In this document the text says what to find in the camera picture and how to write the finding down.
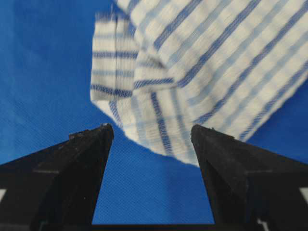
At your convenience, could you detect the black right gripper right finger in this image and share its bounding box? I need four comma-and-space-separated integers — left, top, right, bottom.
191, 125, 308, 231

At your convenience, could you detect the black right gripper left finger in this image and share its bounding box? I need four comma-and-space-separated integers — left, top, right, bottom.
0, 124, 114, 231

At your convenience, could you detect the white blue striped towel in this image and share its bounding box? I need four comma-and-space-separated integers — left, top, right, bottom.
90, 0, 308, 166

